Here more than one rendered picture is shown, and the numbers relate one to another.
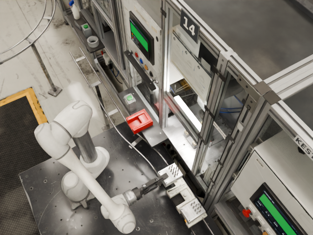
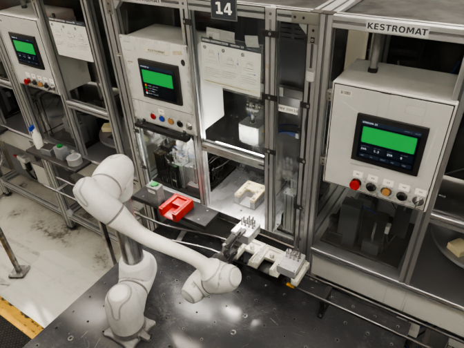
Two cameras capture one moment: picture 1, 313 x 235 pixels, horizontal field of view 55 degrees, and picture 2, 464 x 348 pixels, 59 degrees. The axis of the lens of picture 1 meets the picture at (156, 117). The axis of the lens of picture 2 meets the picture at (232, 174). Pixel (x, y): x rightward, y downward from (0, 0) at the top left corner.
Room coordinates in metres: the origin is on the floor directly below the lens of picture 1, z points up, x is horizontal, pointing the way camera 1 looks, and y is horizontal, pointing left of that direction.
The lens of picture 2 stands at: (-0.63, 0.60, 2.41)
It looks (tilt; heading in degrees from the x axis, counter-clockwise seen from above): 35 degrees down; 334
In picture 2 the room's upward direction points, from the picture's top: 3 degrees counter-clockwise
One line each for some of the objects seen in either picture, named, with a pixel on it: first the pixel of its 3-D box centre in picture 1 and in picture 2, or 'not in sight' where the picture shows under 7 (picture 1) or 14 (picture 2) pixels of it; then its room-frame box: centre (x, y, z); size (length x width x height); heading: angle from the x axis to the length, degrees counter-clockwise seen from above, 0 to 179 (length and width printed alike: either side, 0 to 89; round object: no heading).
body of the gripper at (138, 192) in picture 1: (140, 191); (221, 257); (0.57, 0.10, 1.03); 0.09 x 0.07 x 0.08; 120
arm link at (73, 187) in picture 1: (75, 183); (124, 305); (0.69, 0.56, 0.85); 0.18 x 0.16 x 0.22; 144
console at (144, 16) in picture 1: (158, 31); (172, 78); (1.32, -0.02, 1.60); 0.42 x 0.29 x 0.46; 30
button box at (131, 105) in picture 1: (131, 102); (157, 191); (1.27, 0.18, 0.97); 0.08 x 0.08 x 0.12; 30
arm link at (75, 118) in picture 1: (86, 143); (128, 229); (0.85, 0.44, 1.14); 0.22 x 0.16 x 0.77; 144
